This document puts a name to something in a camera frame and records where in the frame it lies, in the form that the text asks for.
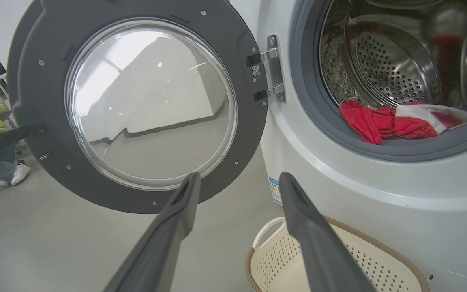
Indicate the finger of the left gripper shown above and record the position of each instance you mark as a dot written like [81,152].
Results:
[10,138]

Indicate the metal washer door hinge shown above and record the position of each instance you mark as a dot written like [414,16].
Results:
[275,69]

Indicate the round filter cover panel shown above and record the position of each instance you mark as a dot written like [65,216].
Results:
[456,284]

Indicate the red and white garment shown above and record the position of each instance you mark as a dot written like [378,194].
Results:
[363,121]
[420,119]

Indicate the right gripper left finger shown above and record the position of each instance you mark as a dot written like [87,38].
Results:
[164,243]

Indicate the white front-load washing machine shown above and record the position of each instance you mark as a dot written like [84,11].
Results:
[379,202]

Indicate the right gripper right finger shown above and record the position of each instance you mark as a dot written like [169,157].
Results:
[318,251]

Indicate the blue energy label sticker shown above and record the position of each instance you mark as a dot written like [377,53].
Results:
[275,190]

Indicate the black round glass washer door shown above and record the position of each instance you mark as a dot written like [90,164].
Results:
[35,101]

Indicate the cream basket with brown rim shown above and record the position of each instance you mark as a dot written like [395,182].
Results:
[274,259]

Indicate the grey rubber door gasket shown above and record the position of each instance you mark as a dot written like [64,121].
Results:
[310,93]

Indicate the steel perforated washer drum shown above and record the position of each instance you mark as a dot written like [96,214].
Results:
[391,65]

